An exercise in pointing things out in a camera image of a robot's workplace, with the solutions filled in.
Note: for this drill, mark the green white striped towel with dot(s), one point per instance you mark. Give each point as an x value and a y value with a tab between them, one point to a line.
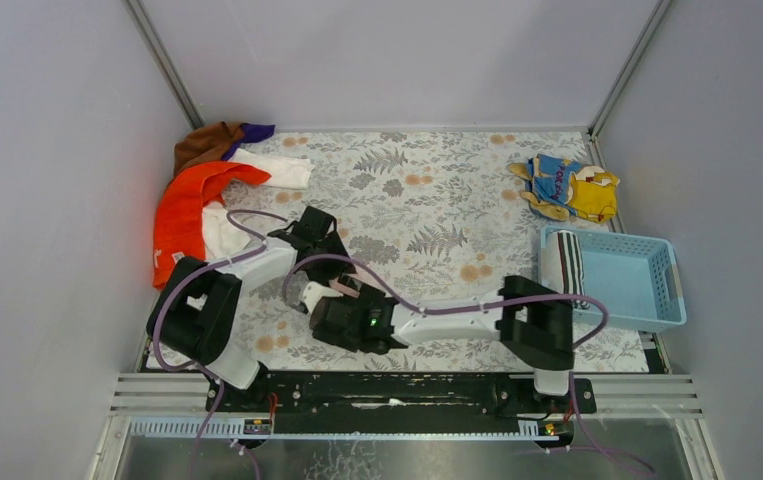
561	266

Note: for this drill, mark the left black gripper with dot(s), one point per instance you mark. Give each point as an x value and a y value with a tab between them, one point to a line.
318	226

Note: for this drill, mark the purple towel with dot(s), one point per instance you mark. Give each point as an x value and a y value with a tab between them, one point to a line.
251	134

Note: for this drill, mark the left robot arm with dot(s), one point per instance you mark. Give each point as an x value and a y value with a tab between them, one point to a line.
193	320

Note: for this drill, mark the floral table cloth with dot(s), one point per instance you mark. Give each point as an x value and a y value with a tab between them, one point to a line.
437	215

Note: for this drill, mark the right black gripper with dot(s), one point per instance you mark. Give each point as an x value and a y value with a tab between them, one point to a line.
327	316

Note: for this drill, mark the light blue plastic basket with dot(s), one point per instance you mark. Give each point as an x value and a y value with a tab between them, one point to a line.
635	277

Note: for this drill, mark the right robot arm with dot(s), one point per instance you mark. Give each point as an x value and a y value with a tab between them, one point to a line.
522	315

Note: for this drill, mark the brown towel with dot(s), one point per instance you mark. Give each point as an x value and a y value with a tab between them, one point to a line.
206	144

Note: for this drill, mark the red orange towel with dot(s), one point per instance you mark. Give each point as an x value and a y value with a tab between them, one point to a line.
178	224

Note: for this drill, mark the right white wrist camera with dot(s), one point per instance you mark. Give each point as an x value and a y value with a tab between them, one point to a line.
312	294

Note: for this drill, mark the blue yellow cartoon towel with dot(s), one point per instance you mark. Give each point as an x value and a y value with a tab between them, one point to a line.
559	189

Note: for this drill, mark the pink towel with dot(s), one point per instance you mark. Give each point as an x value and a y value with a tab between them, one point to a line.
350	285

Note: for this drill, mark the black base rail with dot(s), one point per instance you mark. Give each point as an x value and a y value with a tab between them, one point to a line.
330	403

